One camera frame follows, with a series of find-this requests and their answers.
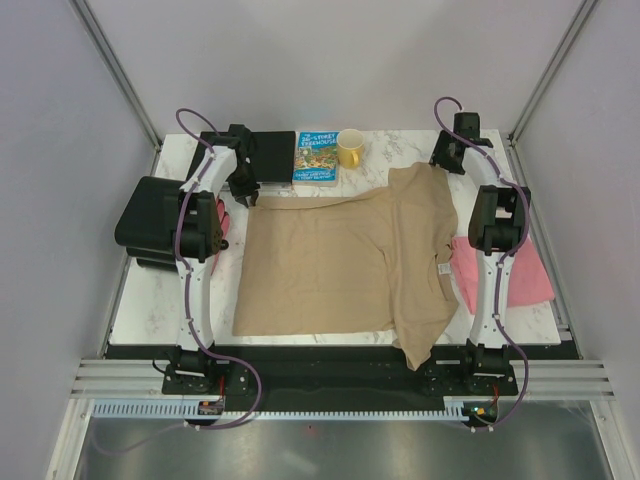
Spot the black pink drawer unit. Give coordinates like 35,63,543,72
114,176,229,272

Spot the beige t shirt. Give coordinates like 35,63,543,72
233,163,458,369

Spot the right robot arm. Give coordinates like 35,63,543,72
430,111,530,349

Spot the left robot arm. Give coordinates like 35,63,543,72
173,124,260,350

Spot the black notebook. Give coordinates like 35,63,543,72
186,131,296,190

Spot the blue treehouse book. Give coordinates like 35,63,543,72
292,131,339,187

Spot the yellow mug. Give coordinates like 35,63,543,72
336,129,364,169

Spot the pink folded t shirt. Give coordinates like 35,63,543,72
450,237,554,314

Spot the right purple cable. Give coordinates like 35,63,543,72
432,95,531,434

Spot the purple cable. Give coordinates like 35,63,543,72
92,106,264,456
432,95,531,434

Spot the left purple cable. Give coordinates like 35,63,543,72
92,106,264,456

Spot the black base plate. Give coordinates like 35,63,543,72
162,345,518,412

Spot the left aluminium frame post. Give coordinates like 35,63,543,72
69,0,162,152

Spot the aluminium frame post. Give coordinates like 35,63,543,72
507,0,600,145
69,0,162,152

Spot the right aluminium frame post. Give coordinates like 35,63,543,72
507,0,600,145

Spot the aluminium front rail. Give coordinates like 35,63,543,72
71,359,614,401

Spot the white cable duct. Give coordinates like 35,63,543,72
91,399,472,421

